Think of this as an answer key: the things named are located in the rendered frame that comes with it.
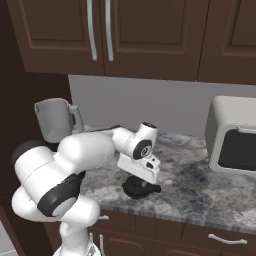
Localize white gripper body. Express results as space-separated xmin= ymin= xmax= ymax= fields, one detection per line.
xmin=116 ymin=153 xmax=161 ymax=185

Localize black blender lid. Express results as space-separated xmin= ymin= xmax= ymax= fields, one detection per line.
xmin=121 ymin=175 xmax=163 ymax=201

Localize grey blender jug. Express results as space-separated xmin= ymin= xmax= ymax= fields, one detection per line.
xmin=33 ymin=97 xmax=85 ymax=152

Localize brown drawer front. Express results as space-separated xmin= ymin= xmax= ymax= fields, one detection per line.
xmin=96 ymin=209 xmax=137 ymax=235
xmin=181 ymin=222 xmax=256 ymax=256

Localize brown base cupboard door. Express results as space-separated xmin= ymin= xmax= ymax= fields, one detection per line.
xmin=152 ymin=239 xmax=256 ymax=256
xmin=90 ymin=229 xmax=155 ymax=256

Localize grey toaster oven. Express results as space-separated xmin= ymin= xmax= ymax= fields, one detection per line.
xmin=204 ymin=95 xmax=256 ymax=174

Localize silver base cupboard handle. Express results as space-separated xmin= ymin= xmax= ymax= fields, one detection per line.
xmin=98 ymin=233 xmax=106 ymax=256

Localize grey toaster oven handle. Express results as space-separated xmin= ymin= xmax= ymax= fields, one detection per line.
xmin=236 ymin=125 xmax=256 ymax=135

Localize brown wall cupboard door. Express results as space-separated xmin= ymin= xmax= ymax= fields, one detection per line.
xmin=99 ymin=0 xmax=211 ymax=81
xmin=6 ymin=0 xmax=105 ymax=77
xmin=197 ymin=0 xmax=256 ymax=85

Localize long silver cupboard handle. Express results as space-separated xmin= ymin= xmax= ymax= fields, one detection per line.
xmin=104 ymin=0 xmax=115 ymax=63
xmin=86 ymin=0 xmax=99 ymax=62

